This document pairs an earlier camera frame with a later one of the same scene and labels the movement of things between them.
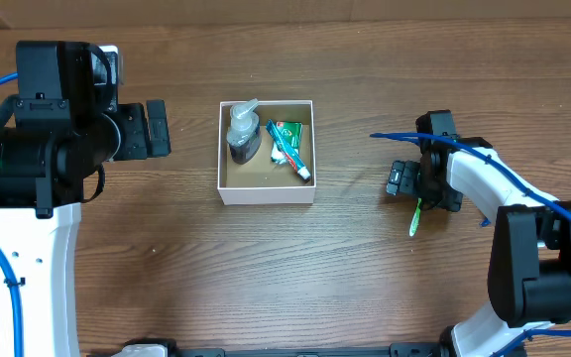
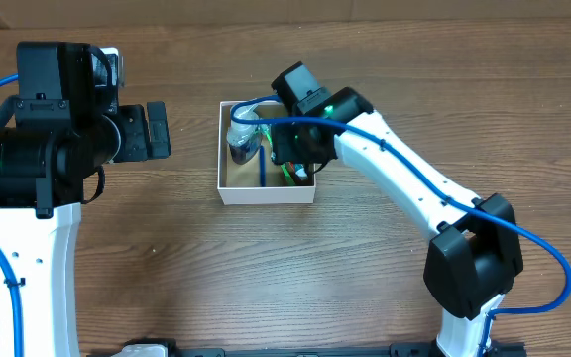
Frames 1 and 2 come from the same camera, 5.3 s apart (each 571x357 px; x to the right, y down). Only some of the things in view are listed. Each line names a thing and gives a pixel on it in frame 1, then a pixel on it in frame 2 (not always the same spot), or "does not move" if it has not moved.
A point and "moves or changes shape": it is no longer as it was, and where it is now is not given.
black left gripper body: (134, 142) does not move
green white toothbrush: (415, 220) moves or changes shape
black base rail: (446, 348) does not move
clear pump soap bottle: (244, 136) does not move
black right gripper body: (414, 181) -> (298, 145)
